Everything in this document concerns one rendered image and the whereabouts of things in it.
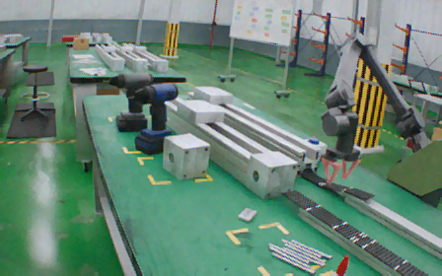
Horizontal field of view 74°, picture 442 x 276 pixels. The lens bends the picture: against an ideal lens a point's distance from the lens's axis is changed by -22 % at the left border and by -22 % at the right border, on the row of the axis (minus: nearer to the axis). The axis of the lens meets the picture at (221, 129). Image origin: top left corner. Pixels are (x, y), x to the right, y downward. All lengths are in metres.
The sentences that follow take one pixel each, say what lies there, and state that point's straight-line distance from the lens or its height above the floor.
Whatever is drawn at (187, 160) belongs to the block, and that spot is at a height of 0.84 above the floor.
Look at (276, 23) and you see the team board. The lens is 6.80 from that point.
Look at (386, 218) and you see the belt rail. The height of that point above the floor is 0.80.
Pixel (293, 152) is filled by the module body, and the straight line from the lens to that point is 1.15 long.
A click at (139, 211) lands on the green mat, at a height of 0.78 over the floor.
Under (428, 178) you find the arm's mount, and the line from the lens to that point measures 1.26.
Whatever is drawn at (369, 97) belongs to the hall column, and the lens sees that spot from 4.31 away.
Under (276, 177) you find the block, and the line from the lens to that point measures 0.97.
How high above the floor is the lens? 1.21
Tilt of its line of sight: 16 degrees down
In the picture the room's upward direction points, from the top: 7 degrees clockwise
